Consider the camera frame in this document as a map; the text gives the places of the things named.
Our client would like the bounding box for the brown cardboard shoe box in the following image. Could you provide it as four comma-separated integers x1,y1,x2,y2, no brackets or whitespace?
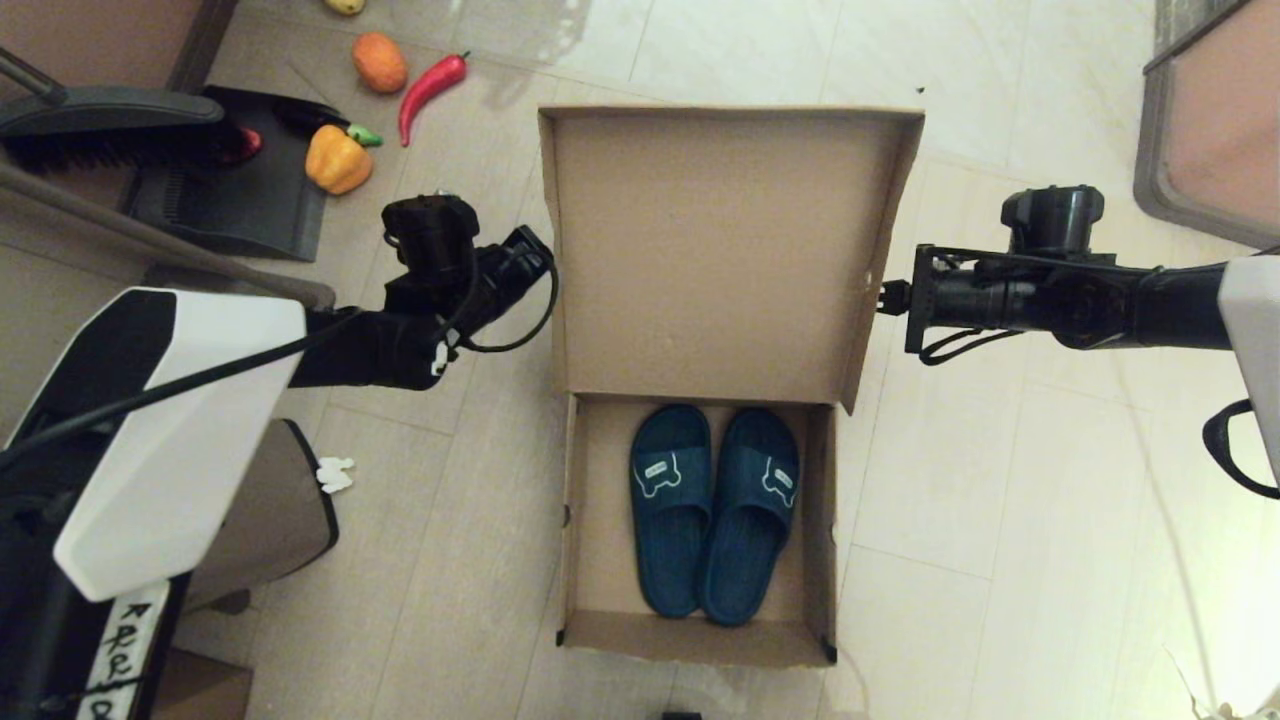
537,105,926,668

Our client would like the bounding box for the dark blue rubber slipper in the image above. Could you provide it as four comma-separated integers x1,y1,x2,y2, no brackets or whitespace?
629,404,714,618
698,408,801,627

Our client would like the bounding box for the red toy chili pepper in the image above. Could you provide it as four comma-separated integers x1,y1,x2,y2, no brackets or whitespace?
398,54,471,149

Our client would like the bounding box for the yellow toy bell pepper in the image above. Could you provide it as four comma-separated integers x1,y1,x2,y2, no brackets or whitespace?
305,125,375,198

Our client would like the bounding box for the orange toy fruit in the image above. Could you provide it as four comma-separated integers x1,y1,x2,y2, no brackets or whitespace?
351,34,409,97

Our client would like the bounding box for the dark purple toy eggplant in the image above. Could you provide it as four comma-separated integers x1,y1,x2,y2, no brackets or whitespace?
275,100,385,151

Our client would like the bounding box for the black plastic dustpan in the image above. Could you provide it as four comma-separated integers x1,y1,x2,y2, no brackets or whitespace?
125,87,346,264

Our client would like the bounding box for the brown plastic trash bin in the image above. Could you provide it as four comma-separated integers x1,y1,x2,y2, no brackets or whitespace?
185,418,341,611

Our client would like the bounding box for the black broom brush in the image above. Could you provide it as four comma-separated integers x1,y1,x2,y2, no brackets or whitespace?
0,45,241,179

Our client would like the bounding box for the brown cabinet panel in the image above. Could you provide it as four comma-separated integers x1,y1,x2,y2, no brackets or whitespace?
0,0,241,96

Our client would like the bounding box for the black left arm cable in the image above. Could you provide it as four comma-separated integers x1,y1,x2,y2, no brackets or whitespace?
0,262,557,471

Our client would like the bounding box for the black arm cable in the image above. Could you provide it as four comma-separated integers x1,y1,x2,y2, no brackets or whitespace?
0,262,557,471
1203,400,1280,501

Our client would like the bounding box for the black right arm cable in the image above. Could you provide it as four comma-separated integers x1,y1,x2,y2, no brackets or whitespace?
1203,400,1280,501

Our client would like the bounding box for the brown table with grey frame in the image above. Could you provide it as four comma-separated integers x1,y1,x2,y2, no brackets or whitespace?
1130,0,1280,256

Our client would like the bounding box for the grey metal furniture frame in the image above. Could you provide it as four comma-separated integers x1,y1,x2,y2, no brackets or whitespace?
0,158,337,311

